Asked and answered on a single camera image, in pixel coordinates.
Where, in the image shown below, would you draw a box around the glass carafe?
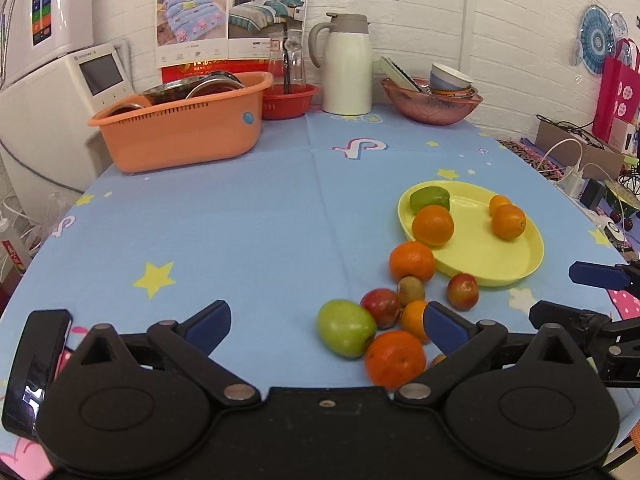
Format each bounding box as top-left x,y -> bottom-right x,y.
268,30 -> 306,96

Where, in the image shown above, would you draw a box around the pink gift bag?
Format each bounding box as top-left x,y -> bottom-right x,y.
592,38 -> 639,142

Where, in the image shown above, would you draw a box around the small smooth orange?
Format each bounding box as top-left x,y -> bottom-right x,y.
399,300 -> 430,344

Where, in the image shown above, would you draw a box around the light green apple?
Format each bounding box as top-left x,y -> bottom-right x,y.
316,299 -> 378,359

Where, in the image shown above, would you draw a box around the red plastic basket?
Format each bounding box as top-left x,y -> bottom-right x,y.
262,84 -> 319,120

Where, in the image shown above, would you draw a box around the wrinkled mandarin orange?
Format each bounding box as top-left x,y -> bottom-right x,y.
363,330 -> 426,391

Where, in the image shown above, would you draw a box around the yellow plastic plate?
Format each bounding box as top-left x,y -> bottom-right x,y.
397,180 -> 544,287

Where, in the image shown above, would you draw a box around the blue patterned tablecloth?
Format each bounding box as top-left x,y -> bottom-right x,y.
1,106 -> 620,392

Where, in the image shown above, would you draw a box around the white power strip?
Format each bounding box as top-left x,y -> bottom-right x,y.
554,177 -> 639,261

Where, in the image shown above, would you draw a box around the orange plastic basket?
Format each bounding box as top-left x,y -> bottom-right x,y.
88,72 -> 272,174

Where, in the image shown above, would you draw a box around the large orange right side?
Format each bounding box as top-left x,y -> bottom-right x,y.
491,204 -> 526,242

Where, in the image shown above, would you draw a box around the metal bowls in basket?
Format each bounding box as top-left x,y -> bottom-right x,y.
108,70 -> 245,116

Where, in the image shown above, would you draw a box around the small orange right rear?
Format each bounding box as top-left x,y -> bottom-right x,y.
488,195 -> 511,217

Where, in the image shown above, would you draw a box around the bedding poster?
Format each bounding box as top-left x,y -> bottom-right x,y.
155,0 -> 308,82

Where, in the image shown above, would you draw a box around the pink glass bowl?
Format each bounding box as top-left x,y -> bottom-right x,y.
381,78 -> 483,126

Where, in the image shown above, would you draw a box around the cardboard box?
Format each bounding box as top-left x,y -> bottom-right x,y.
534,119 -> 625,180

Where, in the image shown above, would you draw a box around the brown kiwi fruit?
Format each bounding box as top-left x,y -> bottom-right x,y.
397,275 -> 425,306

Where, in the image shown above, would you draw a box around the blue paper fan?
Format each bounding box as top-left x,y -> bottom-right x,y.
575,4 -> 615,76

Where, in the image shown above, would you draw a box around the white countertop appliance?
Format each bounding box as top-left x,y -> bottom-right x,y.
1,44 -> 134,222

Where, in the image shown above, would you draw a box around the red apple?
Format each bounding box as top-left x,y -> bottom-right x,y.
360,288 -> 401,330
446,273 -> 480,311

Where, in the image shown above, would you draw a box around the white thermos jug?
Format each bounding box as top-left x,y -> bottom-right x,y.
308,12 -> 373,116

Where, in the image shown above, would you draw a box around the white wall water purifier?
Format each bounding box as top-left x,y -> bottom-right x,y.
1,0 -> 93,87

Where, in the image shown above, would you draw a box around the dark green guava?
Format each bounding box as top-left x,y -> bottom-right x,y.
409,185 -> 450,214

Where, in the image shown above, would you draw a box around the stacked ceramic bowls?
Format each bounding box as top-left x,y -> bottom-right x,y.
428,63 -> 477,99

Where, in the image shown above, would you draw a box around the orange beside guava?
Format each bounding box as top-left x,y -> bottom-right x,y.
411,205 -> 454,247

